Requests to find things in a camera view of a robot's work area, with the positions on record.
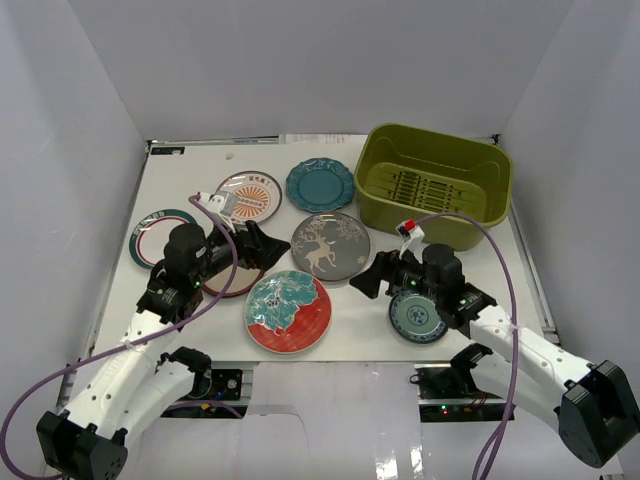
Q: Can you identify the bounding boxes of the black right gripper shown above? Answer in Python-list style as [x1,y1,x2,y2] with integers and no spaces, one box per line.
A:
[349,244,443,303]

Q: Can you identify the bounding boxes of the red rimmed beige plate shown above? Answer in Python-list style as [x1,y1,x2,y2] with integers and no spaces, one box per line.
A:
[202,267,264,298]

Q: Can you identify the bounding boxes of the grey deer plate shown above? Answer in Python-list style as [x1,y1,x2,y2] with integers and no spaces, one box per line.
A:
[290,212,371,282]

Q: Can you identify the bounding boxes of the red teal floral plate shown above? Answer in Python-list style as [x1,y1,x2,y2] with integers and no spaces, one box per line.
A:
[244,270,332,355]

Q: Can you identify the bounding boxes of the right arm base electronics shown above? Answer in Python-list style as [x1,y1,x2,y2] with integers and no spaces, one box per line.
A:
[409,363,505,424]

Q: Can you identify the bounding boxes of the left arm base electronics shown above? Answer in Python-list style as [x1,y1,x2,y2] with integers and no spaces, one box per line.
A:
[162,368,248,419]

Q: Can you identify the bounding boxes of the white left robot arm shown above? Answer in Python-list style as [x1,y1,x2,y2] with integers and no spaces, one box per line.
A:
[36,221,290,479]

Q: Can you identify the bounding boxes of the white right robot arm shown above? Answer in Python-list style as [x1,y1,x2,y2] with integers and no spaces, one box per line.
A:
[350,244,639,468]

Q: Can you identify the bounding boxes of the olive green plastic bin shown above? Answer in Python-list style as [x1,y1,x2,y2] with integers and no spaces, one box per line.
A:
[354,123,514,251]

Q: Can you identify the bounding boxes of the orange sunburst plate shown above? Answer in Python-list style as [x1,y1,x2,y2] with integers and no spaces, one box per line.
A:
[216,170,283,225]

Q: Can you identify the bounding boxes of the small blue patterned dish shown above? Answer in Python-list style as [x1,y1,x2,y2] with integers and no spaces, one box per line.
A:
[388,291,448,345]

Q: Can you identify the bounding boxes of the teal scalloped plate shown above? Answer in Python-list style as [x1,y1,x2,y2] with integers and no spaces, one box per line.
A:
[285,157,355,213]

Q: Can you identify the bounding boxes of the white green rimmed plate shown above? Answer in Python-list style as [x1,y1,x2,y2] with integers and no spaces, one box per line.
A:
[128,209,196,269]

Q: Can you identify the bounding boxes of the white papers at back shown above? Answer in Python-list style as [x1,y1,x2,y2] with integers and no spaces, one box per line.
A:
[279,133,367,145]

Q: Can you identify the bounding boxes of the black label sticker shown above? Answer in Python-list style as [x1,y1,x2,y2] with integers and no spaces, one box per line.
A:
[150,146,185,155]

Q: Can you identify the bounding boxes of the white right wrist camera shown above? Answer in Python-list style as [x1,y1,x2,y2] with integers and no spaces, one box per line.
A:
[396,220,425,255]

